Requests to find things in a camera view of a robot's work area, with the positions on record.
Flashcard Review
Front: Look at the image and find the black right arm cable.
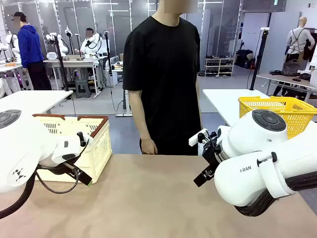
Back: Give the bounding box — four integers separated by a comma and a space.
233, 171, 317, 218

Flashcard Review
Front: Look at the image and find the person in black t-shirt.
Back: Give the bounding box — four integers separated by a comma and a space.
122, 0, 203, 156

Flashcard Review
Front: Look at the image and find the yellow plastic shopping basket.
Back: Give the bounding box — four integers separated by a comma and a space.
238, 96, 317, 140

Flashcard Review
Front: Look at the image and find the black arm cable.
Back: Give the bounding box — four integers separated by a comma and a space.
233, 171, 317, 218
0, 171, 37, 220

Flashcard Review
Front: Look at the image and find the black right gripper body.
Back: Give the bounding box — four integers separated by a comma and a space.
202, 135, 224, 172

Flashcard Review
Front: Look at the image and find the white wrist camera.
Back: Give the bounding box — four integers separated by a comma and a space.
76, 131, 94, 149
188, 128, 209, 147

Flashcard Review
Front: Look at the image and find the black camera tripod pole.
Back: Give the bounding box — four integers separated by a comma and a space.
249, 27, 271, 91

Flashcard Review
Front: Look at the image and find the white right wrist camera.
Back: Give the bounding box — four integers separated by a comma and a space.
188, 128, 209, 147

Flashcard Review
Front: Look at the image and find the dark wicker basket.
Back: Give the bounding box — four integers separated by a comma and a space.
282, 59, 301, 77

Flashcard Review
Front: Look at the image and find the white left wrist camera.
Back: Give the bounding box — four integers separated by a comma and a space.
76, 131, 94, 149

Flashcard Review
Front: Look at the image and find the white shoe rack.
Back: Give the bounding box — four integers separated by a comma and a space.
204, 55, 236, 77

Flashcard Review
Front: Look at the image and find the black bag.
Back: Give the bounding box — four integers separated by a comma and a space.
236, 49, 255, 69

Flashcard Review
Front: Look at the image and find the person in blue hoodie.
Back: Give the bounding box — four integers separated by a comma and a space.
9, 11, 53, 91

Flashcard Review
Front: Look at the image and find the cream basket with brown rim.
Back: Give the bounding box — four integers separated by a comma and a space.
32, 113, 113, 184

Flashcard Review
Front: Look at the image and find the grey step stool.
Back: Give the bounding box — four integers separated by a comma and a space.
74, 79, 92, 99

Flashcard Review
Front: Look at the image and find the white table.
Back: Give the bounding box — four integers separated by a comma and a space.
0, 89, 74, 115
202, 88, 271, 127

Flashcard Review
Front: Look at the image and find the brown work table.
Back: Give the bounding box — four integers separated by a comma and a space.
256, 72, 317, 100

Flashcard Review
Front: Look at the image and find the mannequin with grey apron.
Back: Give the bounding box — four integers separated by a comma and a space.
284, 16, 316, 63

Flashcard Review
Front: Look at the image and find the person's left forearm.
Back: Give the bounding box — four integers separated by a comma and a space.
195, 74, 202, 119

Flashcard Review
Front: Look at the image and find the person's right forearm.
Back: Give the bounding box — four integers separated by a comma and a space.
128, 89, 152, 140

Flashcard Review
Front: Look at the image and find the person's right hand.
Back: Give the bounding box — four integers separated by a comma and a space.
140, 137, 159, 155

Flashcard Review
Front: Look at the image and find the white humanoid robot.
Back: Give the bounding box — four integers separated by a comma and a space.
80, 31, 103, 60

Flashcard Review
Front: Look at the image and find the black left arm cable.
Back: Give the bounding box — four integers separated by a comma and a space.
0, 171, 37, 220

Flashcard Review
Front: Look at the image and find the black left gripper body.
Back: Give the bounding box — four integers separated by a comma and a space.
38, 161, 83, 178

